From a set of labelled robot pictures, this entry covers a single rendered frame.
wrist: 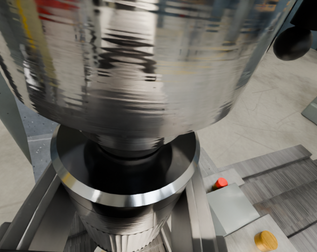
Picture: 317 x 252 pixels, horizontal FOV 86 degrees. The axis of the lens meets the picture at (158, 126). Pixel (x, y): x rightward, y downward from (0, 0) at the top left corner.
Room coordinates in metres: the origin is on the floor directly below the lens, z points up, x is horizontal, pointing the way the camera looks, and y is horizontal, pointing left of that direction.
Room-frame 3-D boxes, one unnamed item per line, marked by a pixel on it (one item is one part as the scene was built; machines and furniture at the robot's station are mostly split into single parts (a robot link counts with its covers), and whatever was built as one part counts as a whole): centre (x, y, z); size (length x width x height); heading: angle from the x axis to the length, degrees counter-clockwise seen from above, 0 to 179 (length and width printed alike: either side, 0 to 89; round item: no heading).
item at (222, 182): (0.15, -0.12, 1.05); 0.02 x 0.02 x 0.03
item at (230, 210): (0.11, -0.12, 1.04); 0.06 x 0.05 x 0.06; 121
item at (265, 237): (0.08, -0.18, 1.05); 0.02 x 0.02 x 0.02
